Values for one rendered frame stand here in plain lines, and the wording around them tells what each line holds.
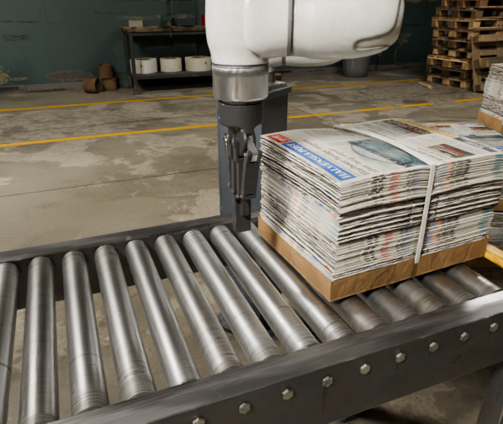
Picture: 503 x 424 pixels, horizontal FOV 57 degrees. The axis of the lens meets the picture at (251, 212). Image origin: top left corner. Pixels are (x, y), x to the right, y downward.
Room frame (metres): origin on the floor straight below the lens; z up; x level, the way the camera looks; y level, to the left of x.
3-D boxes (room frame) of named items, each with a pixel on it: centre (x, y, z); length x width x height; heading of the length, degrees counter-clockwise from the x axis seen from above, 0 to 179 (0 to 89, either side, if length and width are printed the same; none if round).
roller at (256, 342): (0.74, 0.05, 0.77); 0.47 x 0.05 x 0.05; 22
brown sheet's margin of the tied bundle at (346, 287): (0.82, -0.15, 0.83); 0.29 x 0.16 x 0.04; 25
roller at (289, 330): (0.76, -0.01, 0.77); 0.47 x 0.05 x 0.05; 22
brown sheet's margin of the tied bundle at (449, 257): (0.91, -0.34, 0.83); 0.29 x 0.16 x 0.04; 25
